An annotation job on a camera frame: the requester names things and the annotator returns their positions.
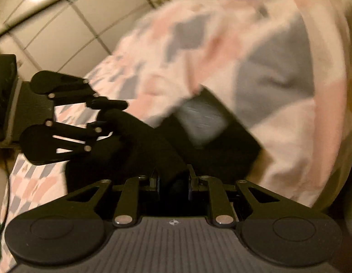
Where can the checkered pink grey quilt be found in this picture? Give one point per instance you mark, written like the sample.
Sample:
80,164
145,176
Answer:
283,68

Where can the black garment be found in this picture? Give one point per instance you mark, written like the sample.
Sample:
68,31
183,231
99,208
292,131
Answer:
200,132

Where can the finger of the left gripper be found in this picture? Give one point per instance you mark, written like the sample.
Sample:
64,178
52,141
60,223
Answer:
65,89
53,142

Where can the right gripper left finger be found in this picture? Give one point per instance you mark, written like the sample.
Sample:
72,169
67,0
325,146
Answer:
139,198

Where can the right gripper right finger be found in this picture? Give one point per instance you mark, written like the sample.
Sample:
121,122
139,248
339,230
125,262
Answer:
208,197

